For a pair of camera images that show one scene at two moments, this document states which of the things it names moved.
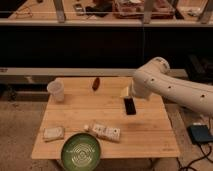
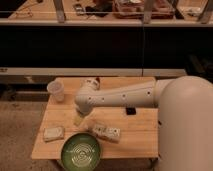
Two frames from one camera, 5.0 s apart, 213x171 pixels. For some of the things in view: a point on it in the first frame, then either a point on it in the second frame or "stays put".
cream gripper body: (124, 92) -> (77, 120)
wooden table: (126, 126) stays put
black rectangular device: (129, 105) stays put
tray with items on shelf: (134, 9) stays put
